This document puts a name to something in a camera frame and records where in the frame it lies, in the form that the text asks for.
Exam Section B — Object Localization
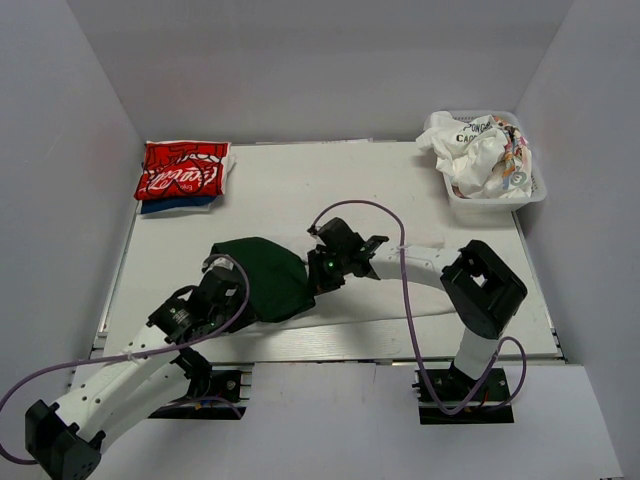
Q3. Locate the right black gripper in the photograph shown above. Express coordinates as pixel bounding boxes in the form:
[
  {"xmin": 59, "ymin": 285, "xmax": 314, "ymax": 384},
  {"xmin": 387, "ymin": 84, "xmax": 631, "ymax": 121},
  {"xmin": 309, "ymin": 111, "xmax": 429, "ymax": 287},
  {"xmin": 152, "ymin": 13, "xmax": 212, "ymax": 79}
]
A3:
[{"xmin": 305, "ymin": 248, "xmax": 350, "ymax": 298}]

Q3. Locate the green and white t shirt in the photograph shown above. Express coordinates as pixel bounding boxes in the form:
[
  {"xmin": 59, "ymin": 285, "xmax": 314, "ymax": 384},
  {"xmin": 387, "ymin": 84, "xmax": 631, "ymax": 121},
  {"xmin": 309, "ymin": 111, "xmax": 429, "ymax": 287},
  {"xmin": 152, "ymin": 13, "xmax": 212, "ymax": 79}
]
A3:
[{"xmin": 199, "ymin": 234, "xmax": 469, "ymax": 331}]

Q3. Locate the white colourful print t shirt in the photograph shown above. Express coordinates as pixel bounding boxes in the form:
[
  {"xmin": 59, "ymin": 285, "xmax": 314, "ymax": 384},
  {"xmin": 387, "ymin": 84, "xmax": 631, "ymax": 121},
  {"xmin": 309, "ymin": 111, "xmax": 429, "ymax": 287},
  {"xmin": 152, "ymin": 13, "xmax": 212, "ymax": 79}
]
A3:
[{"xmin": 416, "ymin": 111, "xmax": 533, "ymax": 200}]

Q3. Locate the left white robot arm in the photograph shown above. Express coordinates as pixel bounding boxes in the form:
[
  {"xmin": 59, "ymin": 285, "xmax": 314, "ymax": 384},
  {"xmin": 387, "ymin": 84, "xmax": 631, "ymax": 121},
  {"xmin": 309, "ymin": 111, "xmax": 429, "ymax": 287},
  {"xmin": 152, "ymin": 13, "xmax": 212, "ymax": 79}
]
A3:
[{"xmin": 25, "ymin": 261, "xmax": 248, "ymax": 479}]

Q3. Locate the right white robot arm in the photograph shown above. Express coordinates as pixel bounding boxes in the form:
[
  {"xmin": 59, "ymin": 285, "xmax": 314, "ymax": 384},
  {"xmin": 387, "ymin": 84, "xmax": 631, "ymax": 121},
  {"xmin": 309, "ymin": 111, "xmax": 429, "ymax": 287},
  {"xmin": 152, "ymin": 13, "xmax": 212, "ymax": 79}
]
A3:
[{"xmin": 307, "ymin": 217, "xmax": 528, "ymax": 399}]

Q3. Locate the folded blue shirt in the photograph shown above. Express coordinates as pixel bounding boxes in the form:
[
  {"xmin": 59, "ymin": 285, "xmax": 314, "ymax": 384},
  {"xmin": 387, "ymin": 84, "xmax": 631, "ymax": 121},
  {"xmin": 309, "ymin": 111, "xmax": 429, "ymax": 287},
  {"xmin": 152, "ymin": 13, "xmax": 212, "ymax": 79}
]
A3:
[{"xmin": 139, "ymin": 196, "xmax": 217, "ymax": 215}]

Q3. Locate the folded red coca-cola shirt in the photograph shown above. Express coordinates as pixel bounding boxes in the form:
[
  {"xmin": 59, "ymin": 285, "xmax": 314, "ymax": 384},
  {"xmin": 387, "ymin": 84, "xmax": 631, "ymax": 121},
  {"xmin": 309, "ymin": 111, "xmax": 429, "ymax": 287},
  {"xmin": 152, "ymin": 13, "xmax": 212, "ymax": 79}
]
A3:
[{"xmin": 134, "ymin": 140, "xmax": 231, "ymax": 201}]

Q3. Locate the folded white shirt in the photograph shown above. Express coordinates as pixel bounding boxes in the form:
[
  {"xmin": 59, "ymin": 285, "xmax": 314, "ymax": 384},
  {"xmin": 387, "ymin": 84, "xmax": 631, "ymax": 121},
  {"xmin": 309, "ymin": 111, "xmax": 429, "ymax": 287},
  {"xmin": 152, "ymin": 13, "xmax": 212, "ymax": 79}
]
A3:
[{"xmin": 220, "ymin": 152, "xmax": 237, "ymax": 195}]

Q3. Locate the white plastic basket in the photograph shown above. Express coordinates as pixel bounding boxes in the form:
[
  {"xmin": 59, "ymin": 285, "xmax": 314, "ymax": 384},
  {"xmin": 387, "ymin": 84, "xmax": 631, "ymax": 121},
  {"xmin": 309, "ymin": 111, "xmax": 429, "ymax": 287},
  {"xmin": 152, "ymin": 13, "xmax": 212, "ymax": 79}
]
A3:
[{"xmin": 439, "ymin": 111, "xmax": 546, "ymax": 215}]

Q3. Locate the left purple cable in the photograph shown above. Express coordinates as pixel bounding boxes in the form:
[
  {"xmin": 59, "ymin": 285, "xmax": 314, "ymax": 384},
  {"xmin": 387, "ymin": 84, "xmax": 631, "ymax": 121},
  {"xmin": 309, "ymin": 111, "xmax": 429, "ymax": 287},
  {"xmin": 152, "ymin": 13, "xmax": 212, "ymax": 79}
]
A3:
[{"xmin": 0, "ymin": 253, "xmax": 251, "ymax": 464}]

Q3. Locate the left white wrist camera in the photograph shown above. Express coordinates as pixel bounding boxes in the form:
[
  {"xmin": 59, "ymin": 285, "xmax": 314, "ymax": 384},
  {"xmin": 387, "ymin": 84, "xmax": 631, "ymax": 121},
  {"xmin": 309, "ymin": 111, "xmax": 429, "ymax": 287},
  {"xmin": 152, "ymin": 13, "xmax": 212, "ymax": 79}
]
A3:
[{"xmin": 201, "ymin": 254, "xmax": 236, "ymax": 274}]

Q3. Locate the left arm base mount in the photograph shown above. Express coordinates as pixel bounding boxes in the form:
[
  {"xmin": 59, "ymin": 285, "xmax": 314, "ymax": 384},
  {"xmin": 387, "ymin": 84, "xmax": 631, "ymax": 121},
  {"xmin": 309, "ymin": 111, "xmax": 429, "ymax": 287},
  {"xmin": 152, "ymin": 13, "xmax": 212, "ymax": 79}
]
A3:
[{"xmin": 149, "ymin": 365, "xmax": 253, "ymax": 421}]

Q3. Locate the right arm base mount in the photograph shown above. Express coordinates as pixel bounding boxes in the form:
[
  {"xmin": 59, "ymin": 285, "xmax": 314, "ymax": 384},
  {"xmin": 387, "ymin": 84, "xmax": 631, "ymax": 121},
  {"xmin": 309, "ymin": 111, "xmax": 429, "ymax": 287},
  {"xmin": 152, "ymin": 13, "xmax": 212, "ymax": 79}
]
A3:
[{"xmin": 412, "ymin": 368, "xmax": 514, "ymax": 426}]

